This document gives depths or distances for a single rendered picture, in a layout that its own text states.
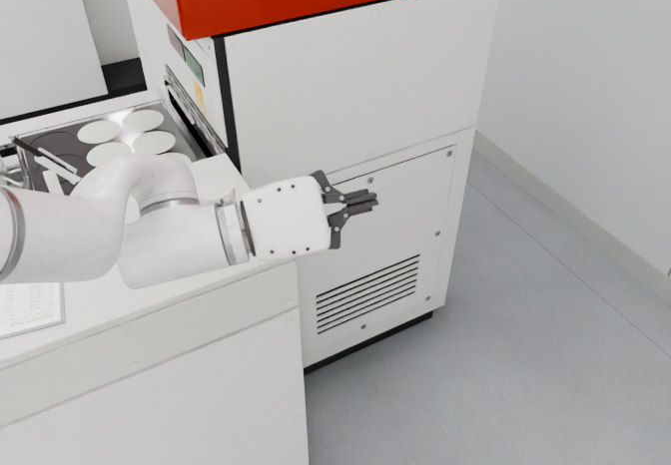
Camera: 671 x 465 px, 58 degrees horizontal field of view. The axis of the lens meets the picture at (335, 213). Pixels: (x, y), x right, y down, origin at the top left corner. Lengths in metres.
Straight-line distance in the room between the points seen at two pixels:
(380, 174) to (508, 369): 0.89
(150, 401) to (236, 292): 0.27
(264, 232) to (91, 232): 0.23
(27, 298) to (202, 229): 0.43
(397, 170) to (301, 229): 0.86
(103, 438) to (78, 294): 0.30
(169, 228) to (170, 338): 0.37
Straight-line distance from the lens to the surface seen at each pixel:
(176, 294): 1.04
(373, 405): 2.02
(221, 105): 1.26
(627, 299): 2.52
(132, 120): 1.62
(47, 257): 0.61
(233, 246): 0.76
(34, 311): 1.08
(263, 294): 1.11
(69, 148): 1.56
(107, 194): 0.69
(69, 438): 1.23
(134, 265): 0.77
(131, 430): 1.26
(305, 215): 0.77
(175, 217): 0.77
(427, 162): 1.66
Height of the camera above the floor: 1.71
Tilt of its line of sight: 41 degrees down
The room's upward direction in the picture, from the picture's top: straight up
